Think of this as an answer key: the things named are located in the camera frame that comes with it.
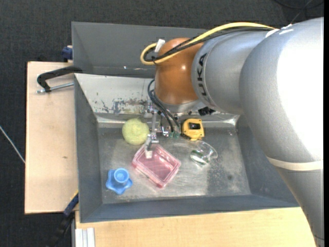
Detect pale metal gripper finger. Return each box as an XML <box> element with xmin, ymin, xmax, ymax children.
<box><xmin>145</xmin><ymin>134</ymin><xmax>159</xmax><ymax>160</ymax></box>

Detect pink clear plastic box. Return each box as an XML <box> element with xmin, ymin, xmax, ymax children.
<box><xmin>131</xmin><ymin>143</ymin><xmax>182</xmax><ymax>189</ymax></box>

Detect yellow-green ball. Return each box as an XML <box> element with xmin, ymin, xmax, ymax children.
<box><xmin>121</xmin><ymin>118</ymin><xmax>151</xmax><ymax>146</ymax></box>

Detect yellow tape measure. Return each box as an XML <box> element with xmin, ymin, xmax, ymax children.
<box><xmin>180</xmin><ymin>118</ymin><xmax>206</xmax><ymax>142</ymax></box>

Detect blue star-shaped cup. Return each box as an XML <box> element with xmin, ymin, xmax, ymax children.
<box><xmin>105</xmin><ymin>167</ymin><xmax>134</xmax><ymax>196</ymax></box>

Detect clear glass cup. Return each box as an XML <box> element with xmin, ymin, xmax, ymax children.
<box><xmin>189</xmin><ymin>140</ymin><xmax>219</xmax><ymax>167</ymax></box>

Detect grey metal bin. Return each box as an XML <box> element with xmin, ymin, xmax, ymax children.
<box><xmin>71</xmin><ymin>21</ymin><xmax>300</xmax><ymax>223</ymax></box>

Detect pale wood flat board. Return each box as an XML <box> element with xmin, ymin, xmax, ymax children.
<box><xmin>24</xmin><ymin>61</ymin><xmax>79</xmax><ymax>215</ymax></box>

